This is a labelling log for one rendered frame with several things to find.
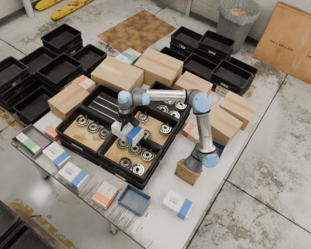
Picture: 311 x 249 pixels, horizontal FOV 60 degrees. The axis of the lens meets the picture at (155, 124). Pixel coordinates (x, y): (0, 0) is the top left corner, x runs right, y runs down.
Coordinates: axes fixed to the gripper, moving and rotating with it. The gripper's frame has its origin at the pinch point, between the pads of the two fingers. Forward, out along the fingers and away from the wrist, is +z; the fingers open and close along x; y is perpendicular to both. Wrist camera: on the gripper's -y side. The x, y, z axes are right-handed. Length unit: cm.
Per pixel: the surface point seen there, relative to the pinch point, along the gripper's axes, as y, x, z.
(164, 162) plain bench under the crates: -27, -14, 41
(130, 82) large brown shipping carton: 40, -54, 21
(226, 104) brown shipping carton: -43, -90, 25
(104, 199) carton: -10, 40, 34
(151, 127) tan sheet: -2.4, -28.4, 28.1
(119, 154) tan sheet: 2.6, 8.0, 28.1
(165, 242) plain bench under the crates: -61, 37, 42
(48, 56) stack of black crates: 178, -65, 72
